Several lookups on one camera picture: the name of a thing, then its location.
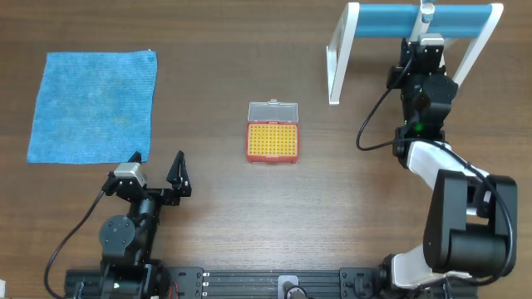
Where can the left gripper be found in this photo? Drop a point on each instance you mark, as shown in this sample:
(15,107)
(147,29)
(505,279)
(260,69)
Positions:
(166,195)

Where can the white and blue stand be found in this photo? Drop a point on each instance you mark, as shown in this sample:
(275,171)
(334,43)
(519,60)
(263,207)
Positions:
(386,21)

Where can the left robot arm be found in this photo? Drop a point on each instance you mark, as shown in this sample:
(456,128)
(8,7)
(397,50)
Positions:
(116,236)

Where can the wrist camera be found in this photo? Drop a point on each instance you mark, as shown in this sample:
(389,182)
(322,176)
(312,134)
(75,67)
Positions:
(129,172)
(430,40)

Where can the blue cloth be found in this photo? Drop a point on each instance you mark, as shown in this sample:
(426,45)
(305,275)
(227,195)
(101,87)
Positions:
(91,108)

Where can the mounting rail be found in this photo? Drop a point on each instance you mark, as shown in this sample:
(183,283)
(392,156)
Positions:
(249,283)

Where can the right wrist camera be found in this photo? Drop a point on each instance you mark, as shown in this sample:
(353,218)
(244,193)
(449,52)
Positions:
(430,40)

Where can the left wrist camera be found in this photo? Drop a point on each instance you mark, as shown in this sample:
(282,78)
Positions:
(129,172)

